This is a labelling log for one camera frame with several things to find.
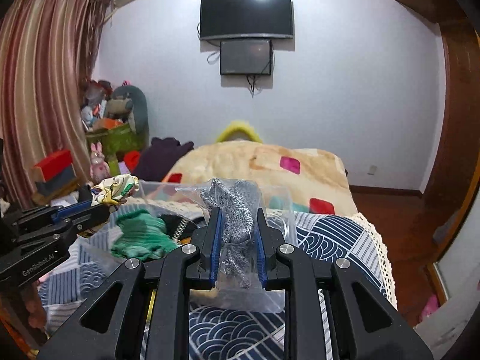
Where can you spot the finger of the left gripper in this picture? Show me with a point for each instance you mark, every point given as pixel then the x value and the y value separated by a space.
pixel 65 231
pixel 23 222

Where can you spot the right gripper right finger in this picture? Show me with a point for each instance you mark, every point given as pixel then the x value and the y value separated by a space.
pixel 332 310

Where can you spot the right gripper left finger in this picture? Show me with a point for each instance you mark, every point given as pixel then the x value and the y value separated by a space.
pixel 141 311

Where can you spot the clear bag silver mesh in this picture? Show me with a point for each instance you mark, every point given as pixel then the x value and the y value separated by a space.
pixel 238 201

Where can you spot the red box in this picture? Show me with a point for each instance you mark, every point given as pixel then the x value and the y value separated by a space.
pixel 51 166

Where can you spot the blue white patterned tablecloth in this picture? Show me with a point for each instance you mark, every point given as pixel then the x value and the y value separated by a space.
pixel 216 333

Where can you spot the pink rabbit toy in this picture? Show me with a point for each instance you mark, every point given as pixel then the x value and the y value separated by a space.
pixel 99 168

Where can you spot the green knitted cloth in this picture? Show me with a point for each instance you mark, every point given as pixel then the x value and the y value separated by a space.
pixel 143 237

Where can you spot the clear plastic storage bin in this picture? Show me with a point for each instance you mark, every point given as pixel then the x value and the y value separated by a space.
pixel 182 210

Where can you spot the green storage box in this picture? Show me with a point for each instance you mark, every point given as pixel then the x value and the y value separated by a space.
pixel 121 139

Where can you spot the dark purple garment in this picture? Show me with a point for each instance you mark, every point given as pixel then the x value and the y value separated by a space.
pixel 159 158

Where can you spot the brown wooden door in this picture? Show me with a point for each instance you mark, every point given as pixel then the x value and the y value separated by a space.
pixel 458 151

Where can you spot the grey green plush toy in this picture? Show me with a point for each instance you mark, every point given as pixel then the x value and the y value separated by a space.
pixel 128 103

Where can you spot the beige patchwork blanket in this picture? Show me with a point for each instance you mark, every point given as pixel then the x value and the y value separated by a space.
pixel 316 179

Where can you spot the striped brown curtain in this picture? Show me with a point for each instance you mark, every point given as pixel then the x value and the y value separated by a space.
pixel 48 52

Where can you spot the yellow plush headband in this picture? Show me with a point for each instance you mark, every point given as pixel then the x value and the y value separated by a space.
pixel 239 129

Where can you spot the small wall monitor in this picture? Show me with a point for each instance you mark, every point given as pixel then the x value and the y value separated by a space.
pixel 246 57

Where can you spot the large wall television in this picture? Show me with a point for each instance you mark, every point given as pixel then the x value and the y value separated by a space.
pixel 225 19

